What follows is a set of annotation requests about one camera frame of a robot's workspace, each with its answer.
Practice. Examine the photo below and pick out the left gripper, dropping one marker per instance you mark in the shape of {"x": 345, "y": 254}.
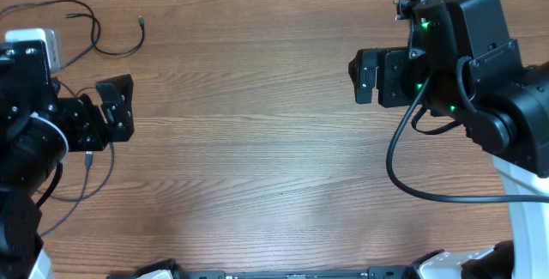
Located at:
{"x": 121, "y": 115}

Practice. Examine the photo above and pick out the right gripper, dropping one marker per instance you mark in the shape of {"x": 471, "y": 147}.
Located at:
{"x": 391, "y": 69}

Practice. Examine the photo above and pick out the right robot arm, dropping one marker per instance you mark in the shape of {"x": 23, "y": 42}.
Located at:
{"x": 461, "y": 63}

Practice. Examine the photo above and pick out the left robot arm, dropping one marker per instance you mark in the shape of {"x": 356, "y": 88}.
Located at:
{"x": 38, "y": 129}

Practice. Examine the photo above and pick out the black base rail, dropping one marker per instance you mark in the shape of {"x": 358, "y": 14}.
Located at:
{"x": 291, "y": 274}

